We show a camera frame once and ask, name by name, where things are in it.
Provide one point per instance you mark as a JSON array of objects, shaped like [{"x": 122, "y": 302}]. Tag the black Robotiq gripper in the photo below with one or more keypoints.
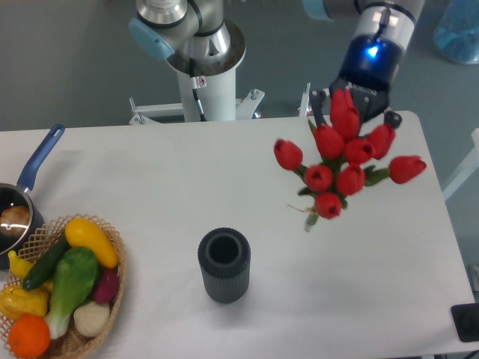
[{"x": 368, "y": 70}]

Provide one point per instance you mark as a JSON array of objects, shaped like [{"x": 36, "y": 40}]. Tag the red tulip bouquet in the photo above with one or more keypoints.
[{"x": 344, "y": 154}]

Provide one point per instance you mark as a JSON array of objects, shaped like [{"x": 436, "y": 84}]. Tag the dark grey ribbed vase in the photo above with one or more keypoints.
[{"x": 224, "y": 256}]

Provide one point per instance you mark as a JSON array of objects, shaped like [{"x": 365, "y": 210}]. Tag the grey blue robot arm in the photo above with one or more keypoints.
[{"x": 177, "y": 21}]

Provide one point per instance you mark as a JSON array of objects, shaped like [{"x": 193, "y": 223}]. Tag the blue plastic bag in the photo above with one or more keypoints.
[{"x": 456, "y": 35}]

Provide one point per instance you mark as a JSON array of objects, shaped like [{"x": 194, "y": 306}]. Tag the black device at table edge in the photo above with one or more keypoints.
[{"x": 466, "y": 318}]

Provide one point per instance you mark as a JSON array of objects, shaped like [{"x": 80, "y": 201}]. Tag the yellow squash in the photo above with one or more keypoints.
[{"x": 81, "y": 232}]

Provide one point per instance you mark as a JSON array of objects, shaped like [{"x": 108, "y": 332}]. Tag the purple red radish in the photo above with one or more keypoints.
[{"x": 107, "y": 287}]

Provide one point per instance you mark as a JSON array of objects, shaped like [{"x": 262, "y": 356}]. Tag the green bok choy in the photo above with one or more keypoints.
[{"x": 73, "y": 281}]

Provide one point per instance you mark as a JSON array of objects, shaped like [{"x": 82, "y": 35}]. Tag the white garlic bulb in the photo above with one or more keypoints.
[{"x": 91, "y": 318}]

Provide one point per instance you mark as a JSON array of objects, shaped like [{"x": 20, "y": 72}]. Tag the woven wicker basket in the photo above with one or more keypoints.
[{"x": 72, "y": 344}]

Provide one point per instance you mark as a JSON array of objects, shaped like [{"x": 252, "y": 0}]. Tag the green cucumber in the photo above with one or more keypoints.
[{"x": 45, "y": 266}]

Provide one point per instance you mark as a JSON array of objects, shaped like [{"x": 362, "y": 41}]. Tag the bread roll in saucepan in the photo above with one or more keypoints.
[{"x": 15, "y": 221}]

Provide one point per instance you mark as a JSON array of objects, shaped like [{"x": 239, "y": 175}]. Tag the small yellow pear gourd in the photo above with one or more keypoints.
[{"x": 18, "y": 266}]

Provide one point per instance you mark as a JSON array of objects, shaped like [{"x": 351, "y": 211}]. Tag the yellow pumpkin gourd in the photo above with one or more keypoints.
[{"x": 17, "y": 302}]

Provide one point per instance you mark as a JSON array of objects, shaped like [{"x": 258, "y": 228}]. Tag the orange fruit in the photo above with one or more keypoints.
[{"x": 29, "y": 337}]

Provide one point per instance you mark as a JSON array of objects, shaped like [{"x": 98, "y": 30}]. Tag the white frame bar right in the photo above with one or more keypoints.
[{"x": 463, "y": 170}]

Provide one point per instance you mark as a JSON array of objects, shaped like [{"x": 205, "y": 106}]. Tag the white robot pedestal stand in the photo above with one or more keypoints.
[{"x": 206, "y": 70}]

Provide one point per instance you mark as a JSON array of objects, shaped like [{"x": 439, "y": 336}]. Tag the blue handled saucepan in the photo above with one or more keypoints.
[{"x": 18, "y": 194}]

